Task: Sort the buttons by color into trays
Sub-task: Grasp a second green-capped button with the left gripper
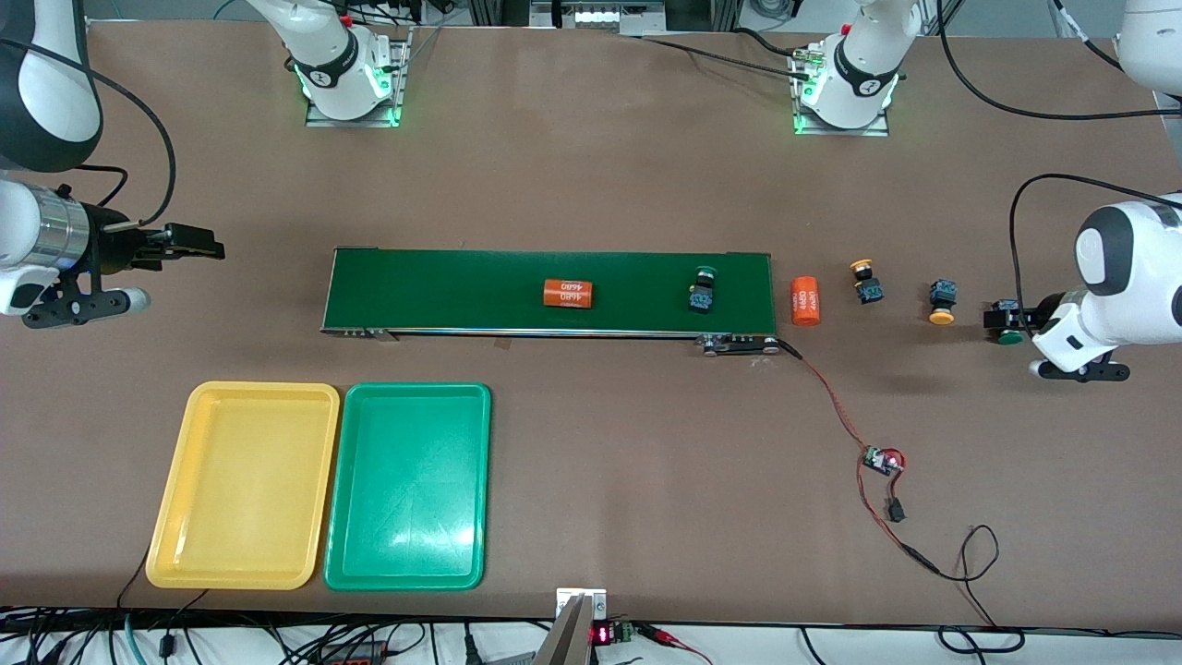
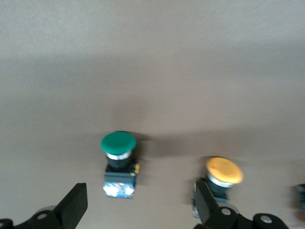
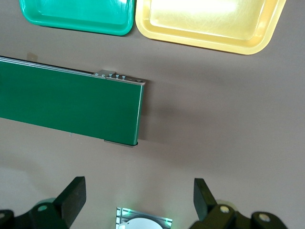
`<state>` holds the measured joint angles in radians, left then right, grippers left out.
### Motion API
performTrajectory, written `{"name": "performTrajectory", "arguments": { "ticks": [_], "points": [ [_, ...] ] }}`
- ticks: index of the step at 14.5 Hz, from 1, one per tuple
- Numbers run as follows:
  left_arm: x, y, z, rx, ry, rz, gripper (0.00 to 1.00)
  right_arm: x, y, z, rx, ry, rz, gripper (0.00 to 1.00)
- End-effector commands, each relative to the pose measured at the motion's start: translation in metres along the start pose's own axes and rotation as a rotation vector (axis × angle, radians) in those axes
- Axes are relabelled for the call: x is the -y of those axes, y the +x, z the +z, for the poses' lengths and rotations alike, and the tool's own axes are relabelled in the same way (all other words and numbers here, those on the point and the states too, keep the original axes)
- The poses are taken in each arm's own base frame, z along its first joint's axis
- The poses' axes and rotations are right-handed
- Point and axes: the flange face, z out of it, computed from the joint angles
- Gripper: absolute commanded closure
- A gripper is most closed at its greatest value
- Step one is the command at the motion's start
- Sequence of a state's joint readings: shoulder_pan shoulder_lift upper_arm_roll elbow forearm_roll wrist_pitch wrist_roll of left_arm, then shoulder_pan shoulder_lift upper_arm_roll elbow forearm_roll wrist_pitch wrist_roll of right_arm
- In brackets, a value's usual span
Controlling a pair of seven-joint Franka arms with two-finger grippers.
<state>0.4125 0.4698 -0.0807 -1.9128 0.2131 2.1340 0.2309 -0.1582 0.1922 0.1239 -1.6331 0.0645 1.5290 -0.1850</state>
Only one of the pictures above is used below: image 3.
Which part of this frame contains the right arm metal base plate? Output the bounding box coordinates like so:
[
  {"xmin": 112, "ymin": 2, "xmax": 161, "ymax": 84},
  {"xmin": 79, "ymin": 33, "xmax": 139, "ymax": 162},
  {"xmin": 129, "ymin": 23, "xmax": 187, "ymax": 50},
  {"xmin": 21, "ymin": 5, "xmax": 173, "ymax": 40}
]
[{"xmin": 116, "ymin": 207, "xmax": 173, "ymax": 229}]

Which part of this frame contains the green plastic tray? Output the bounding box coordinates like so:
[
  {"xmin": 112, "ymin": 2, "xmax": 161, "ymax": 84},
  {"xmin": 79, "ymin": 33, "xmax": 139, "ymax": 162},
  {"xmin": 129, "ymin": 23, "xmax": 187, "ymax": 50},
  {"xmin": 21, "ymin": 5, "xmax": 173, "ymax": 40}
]
[{"xmin": 19, "ymin": 0, "xmax": 136, "ymax": 37}]

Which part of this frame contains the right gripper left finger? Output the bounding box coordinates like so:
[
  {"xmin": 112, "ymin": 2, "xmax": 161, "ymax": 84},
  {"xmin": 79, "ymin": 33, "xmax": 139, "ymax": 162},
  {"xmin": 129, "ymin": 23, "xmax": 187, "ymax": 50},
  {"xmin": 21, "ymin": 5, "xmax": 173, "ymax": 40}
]
[{"xmin": 0, "ymin": 176, "xmax": 87, "ymax": 229}]

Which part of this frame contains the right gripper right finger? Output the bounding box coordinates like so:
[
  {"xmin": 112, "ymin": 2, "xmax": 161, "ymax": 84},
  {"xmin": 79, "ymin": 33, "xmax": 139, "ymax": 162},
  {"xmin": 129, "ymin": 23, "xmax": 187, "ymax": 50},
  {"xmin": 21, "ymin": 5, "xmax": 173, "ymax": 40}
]
[{"xmin": 190, "ymin": 177, "xmax": 288, "ymax": 229}]

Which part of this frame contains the green conveyor belt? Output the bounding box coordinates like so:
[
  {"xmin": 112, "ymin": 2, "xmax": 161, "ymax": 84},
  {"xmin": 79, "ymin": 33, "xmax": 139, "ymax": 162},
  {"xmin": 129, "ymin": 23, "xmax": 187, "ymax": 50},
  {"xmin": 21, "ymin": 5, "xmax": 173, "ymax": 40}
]
[{"xmin": 0, "ymin": 55, "xmax": 147, "ymax": 148}]

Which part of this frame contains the yellow plastic tray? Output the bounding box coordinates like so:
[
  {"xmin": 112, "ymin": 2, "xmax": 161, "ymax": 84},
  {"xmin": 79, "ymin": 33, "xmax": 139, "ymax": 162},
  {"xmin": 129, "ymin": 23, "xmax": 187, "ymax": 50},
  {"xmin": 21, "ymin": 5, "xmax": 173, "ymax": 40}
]
[{"xmin": 134, "ymin": 0, "xmax": 287, "ymax": 56}]

